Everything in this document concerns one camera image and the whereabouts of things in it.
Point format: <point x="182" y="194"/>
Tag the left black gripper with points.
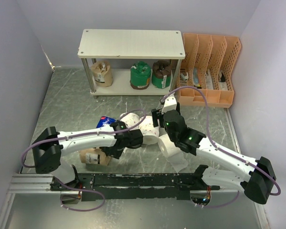
<point x="115" y="153"/>

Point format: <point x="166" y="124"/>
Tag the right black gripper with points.
<point x="156" y="112"/>

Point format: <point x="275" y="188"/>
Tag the dotted toilet roll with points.
<point x="130" y="120"/>
<point x="149" y="132"/>

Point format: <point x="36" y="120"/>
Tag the brown paper roll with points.
<point x="94" y="156"/>
<point x="102" y="73"/>

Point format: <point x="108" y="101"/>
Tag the green roll brown top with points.
<point x="161" y="76"/>

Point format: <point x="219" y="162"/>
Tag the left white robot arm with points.
<point x="49" y="148"/>

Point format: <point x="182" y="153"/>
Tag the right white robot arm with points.
<point x="255" y="177"/>

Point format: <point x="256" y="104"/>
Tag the white two-tier shelf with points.
<point x="129" y="44"/>

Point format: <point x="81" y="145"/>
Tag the blue Tempo tissue pack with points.
<point x="104" y="120"/>

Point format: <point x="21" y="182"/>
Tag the plain white unrolled toilet roll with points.
<point x="172" y="154"/>

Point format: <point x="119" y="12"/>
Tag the orange plastic file organizer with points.
<point x="205" y="74"/>

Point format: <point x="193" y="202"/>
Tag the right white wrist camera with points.
<point x="170" y="103"/>

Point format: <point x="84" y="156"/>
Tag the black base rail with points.
<point x="133" y="186"/>

